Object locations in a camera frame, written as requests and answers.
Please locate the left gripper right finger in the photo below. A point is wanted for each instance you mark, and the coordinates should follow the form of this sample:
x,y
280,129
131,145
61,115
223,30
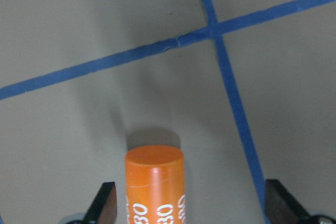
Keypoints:
x,y
281,206

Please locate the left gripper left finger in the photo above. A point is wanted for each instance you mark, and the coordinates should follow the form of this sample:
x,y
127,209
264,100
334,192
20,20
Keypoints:
x,y
104,206

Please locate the orange cylinder with label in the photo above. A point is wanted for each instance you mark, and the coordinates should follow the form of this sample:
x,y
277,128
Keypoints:
x,y
155,185

